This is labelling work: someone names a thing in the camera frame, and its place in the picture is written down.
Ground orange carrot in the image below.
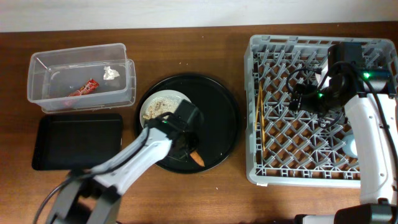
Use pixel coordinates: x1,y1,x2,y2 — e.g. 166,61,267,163
190,151,205,167

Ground rice and peanut shells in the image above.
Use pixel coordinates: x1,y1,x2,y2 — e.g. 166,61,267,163
142,97,180,119

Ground wooden chopstick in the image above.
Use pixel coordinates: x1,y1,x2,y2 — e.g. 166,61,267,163
259,82,265,151
254,81,262,131

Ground grey plate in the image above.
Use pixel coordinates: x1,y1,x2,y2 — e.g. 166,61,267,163
139,90,190,127

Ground blue plastic cup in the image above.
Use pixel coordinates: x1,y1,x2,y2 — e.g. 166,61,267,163
342,134,358,158

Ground white tissue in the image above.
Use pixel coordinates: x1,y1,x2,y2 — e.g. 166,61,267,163
103,66,120,80

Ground red snack wrapper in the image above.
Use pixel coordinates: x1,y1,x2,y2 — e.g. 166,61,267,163
62,78,100,107

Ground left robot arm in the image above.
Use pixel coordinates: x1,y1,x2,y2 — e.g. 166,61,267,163
46,116,203,223

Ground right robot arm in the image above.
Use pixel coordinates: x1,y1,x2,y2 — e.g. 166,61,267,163
287,62,397,223

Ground grey dishwasher rack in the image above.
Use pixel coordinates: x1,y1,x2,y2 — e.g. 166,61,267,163
244,34,398,189

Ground round black serving tray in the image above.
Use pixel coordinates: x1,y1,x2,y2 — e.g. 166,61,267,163
137,72,241,174

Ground clear plastic bin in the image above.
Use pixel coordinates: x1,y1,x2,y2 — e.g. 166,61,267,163
27,43,136,113

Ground black rectangular tray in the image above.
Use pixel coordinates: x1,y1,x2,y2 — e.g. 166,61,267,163
32,113,123,170

